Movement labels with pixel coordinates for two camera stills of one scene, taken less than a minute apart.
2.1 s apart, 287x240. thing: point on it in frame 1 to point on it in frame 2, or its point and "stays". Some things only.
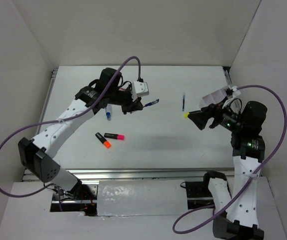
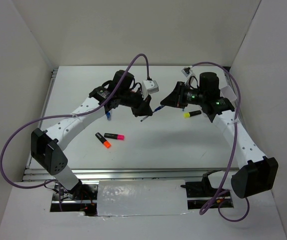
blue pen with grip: (151, 103) to (161, 106)
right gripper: (201, 117) to (176, 98)
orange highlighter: (106, 143) stays
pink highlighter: (120, 137) stays
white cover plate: (142, 198) stays
